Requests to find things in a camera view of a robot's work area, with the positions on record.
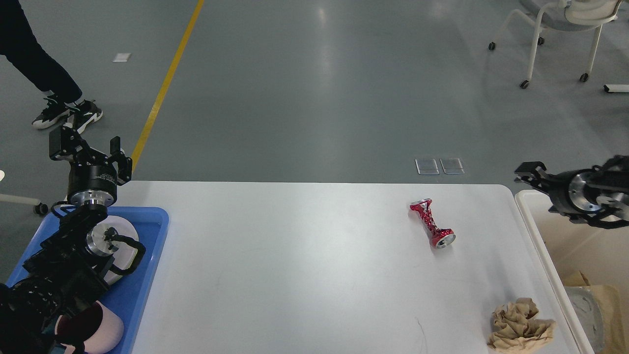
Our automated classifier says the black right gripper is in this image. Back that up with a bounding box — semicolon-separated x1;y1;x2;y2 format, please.
514;161;602;223

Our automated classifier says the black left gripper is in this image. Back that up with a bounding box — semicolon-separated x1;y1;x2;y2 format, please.
49;125;133;206

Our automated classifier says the pink plate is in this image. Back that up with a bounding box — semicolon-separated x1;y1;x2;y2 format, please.
101;215;139;286

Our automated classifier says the crushed red soda can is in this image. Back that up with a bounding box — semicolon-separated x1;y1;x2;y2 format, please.
409;199;456;249

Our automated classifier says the foil piece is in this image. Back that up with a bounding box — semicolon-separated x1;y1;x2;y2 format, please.
565;287;605;353

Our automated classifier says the brown paper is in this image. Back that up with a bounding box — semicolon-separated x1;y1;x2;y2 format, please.
486;297;557;354

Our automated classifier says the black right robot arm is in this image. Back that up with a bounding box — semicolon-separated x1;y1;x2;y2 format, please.
514;155;629;229

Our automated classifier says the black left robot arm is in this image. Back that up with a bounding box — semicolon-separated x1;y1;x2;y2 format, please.
1;125;146;354

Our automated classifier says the grey floor socket plate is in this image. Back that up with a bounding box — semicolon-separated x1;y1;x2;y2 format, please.
440;158;465;175
415;158;440;176

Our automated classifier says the white plastic bin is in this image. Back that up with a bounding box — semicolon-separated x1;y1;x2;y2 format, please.
515;190;629;354

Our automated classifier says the white furniture foot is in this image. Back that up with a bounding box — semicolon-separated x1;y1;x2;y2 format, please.
603;84;629;93

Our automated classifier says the person with black green sneakers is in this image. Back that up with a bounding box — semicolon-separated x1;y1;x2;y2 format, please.
0;0;104;134

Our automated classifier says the blue plastic tray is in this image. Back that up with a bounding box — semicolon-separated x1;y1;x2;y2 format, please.
4;206;170;354

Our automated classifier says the brown paper bag in bin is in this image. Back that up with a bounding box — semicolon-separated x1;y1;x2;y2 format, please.
562;271;628;354

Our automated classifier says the white office chair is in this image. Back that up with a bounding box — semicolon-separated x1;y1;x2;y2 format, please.
487;0;622;89

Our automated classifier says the pink ribbed mug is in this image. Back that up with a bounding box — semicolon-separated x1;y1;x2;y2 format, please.
54;301;124;354

